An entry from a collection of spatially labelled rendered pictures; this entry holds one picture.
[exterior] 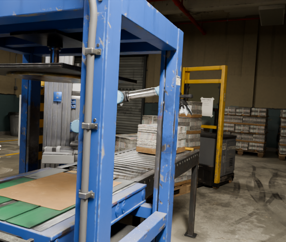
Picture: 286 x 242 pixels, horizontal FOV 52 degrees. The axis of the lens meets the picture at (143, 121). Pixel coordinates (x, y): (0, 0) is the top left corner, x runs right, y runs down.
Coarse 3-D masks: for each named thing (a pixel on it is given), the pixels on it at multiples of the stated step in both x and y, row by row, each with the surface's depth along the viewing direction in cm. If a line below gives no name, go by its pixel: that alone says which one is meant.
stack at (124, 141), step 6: (120, 138) 330; (126, 138) 323; (132, 138) 321; (186, 138) 399; (120, 144) 330; (126, 144) 324; (132, 144) 319; (186, 144) 400; (120, 150) 329; (186, 174) 404; (180, 180) 397; (174, 186) 391; (180, 186) 400; (186, 186) 408; (180, 192) 398; (150, 198) 371
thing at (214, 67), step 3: (204, 66) 451; (207, 66) 447; (210, 66) 444; (213, 66) 441; (216, 66) 437; (219, 66) 434; (186, 69) 473; (189, 69) 469; (192, 69) 465; (195, 69) 462; (198, 69) 458; (201, 69) 455; (204, 69) 451; (207, 69) 447; (210, 69) 444; (213, 69) 441; (216, 69) 437; (219, 69) 434
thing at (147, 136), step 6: (138, 126) 243; (144, 126) 240; (150, 126) 239; (156, 126) 236; (138, 132) 244; (144, 132) 241; (150, 132) 237; (156, 132) 234; (138, 138) 244; (144, 138) 241; (150, 138) 238; (138, 144) 244; (144, 144) 241; (150, 144) 238
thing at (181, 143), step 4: (156, 124) 262; (180, 128) 250; (184, 128) 256; (180, 132) 250; (184, 132) 256; (180, 136) 251; (184, 136) 259; (180, 140) 253; (184, 140) 261; (180, 144) 254; (184, 144) 261
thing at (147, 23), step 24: (0, 0) 94; (24, 0) 89; (48, 0) 85; (72, 0) 82; (144, 0) 98; (0, 24) 103; (24, 24) 118; (48, 24) 113; (72, 24) 108; (144, 24) 99; (168, 24) 120; (0, 48) 154; (24, 48) 162; (48, 48) 163; (72, 48) 156; (120, 48) 144; (144, 48) 139; (168, 48) 129
